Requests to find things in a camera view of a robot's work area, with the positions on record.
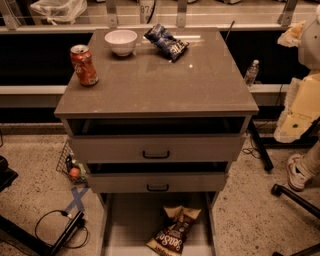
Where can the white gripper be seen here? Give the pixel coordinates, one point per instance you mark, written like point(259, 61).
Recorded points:
point(310, 45)

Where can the brown chip bag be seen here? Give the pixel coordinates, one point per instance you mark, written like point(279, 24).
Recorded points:
point(169, 241)

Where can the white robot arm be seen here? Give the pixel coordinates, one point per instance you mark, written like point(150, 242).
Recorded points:
point(309, 43)

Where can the blue chip bag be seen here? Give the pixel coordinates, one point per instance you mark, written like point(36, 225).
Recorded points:
point(161, 37)

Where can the grey drawer cabinet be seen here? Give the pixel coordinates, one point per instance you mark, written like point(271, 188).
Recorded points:
point(203, 82)

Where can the top grey drawer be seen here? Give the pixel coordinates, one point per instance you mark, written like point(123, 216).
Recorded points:
point(197, 139)

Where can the grey drawer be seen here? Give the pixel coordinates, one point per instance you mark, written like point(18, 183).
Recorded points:
point(197, 139)
point(131, 219)
point(157, 177)

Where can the middle grey drawer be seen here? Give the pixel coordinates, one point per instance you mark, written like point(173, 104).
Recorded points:
point(157, 177)

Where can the clear plastic bag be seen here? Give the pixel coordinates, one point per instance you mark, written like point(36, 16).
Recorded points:
point(60, 11)

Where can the bottom grey drawer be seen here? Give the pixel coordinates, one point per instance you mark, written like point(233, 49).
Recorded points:
point(131, 219)

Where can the clear water bottle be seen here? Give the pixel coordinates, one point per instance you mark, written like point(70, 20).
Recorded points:
point(251, 73)

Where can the black stand leg right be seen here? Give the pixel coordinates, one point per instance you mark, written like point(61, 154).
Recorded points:
point(268, 165)

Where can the black stand leg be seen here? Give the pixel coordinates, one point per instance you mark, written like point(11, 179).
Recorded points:
point(19, 238)
point(268, 165)

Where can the beige trouser leg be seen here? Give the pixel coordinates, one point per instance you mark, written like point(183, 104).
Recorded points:
point(309, 163)

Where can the white red sneaker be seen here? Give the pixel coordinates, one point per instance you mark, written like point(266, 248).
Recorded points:
point(296, 179)

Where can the white bowl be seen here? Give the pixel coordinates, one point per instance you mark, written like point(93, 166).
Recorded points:
point(121, 42)

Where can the orange soda can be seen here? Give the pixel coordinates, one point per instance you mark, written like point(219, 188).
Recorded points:
point(81, 59)

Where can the black stand leg left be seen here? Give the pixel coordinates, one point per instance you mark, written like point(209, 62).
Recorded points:
point(19, 238)

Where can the wire basket with items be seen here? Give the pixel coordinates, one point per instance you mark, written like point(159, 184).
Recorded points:
point(70, 166)

